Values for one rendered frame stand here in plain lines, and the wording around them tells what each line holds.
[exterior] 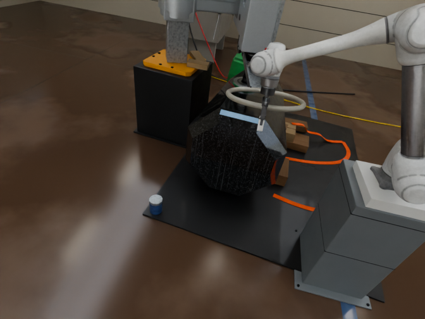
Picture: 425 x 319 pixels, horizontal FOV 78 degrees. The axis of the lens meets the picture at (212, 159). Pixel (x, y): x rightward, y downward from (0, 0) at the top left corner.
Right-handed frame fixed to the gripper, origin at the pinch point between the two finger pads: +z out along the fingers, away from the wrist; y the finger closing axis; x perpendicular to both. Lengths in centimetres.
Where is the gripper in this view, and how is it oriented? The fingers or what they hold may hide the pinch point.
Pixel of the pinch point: (260, 123)
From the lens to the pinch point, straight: 149.2
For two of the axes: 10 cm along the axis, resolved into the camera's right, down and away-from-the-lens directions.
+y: 2.0, -4.2, 8.9
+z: -1.2, 8.9, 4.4
